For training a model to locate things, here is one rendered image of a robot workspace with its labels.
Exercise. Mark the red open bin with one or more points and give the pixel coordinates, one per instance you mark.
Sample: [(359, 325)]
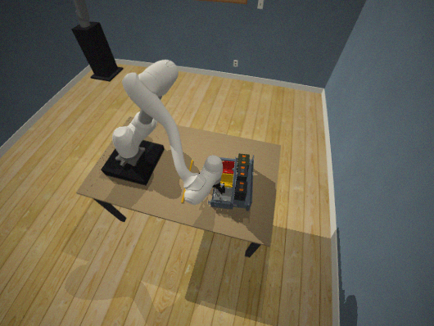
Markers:
[(227, 166)]

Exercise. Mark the yellow open bin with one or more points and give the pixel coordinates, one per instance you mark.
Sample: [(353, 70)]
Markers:
[(227, 179)]

